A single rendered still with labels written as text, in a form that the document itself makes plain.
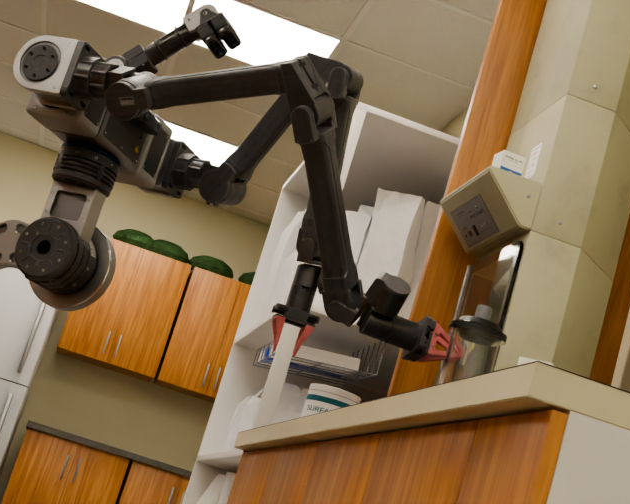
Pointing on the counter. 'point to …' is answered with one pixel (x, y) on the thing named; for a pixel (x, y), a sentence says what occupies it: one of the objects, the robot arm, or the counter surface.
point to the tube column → (592, 61)
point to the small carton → (509, 162)
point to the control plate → (474, 220)
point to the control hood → (497, 205)
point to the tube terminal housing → (570, 233)
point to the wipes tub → (327, 399)
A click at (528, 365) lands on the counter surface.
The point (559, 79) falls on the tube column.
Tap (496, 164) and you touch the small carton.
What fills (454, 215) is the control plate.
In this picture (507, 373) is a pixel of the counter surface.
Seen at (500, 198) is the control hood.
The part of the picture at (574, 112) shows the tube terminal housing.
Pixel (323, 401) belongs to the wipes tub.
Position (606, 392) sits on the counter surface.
